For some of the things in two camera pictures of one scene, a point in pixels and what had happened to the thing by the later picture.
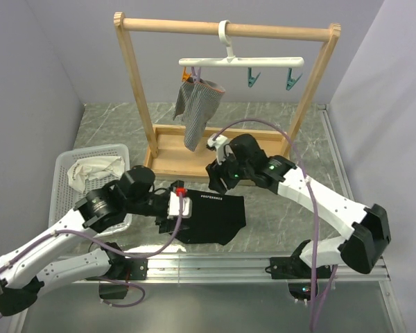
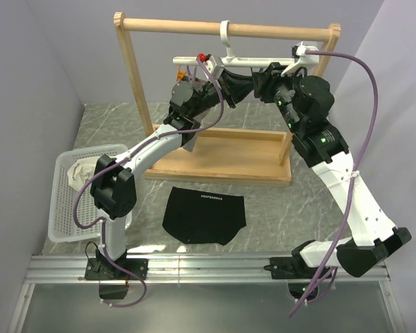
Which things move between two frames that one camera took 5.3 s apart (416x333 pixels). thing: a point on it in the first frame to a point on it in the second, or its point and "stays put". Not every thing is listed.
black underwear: [214, 218] stays put
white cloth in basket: [93, 167] stays put
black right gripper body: [231, 170] to [281, 88]
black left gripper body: [154, 205] to [228, 94]
